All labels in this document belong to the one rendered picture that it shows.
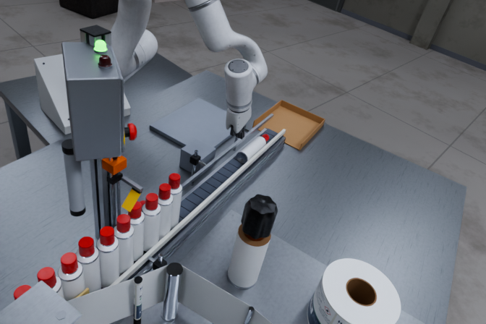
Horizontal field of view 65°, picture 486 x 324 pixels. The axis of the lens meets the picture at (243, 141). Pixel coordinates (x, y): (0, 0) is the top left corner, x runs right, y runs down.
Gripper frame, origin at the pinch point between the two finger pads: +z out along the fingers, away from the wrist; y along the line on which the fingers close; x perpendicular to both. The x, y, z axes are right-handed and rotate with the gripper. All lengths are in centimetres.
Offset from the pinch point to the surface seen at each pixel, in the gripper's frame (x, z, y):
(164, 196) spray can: 0.9, -15.0, 40.0
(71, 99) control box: -5, -57, 48
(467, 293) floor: 126, 133, -56
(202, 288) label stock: 25, -16, 55
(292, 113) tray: -3, 44, -56
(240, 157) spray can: -0.8, 17.2, -1.2
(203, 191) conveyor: -1.7, 11.1, 21.9
